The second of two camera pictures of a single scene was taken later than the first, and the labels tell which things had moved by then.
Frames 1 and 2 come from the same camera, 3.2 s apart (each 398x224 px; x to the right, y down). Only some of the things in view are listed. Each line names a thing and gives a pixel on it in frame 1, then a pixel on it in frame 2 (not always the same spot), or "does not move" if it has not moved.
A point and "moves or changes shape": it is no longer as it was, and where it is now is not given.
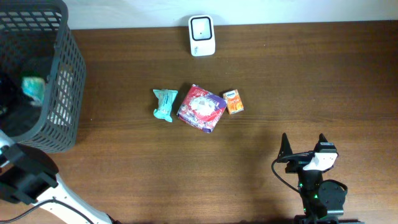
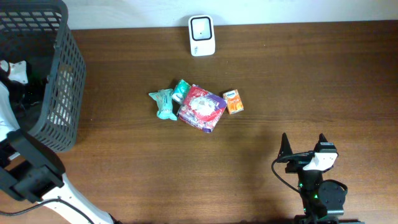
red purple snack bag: [201, 108] does not move
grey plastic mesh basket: [35, 41] does not move
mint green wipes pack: [166, 98] moves or changes shape
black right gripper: [285, 154] does not move
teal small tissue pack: [33, 87] to [181, 91]
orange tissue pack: [234, 101] does not move
